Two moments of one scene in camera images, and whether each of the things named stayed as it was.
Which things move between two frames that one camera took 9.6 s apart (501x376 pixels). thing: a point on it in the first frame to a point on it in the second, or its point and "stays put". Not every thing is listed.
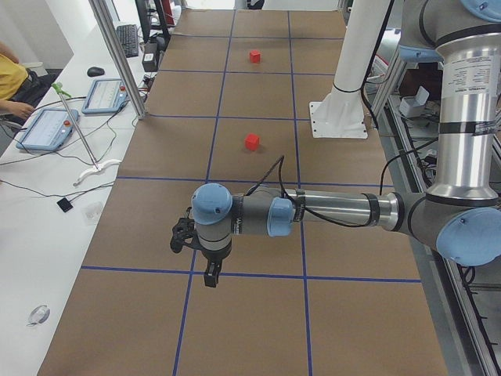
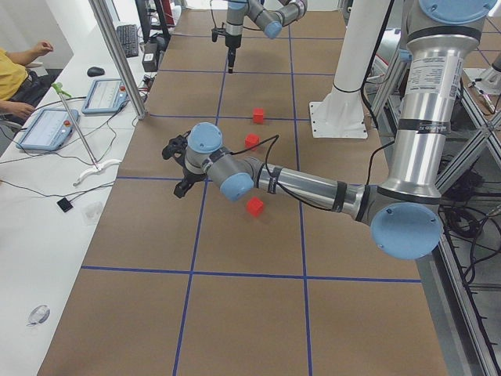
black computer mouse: [95, 71] stays put
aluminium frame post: [119, 55] stays put
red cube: [255, 56] to [257, 116]
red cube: [251, 142] stays put
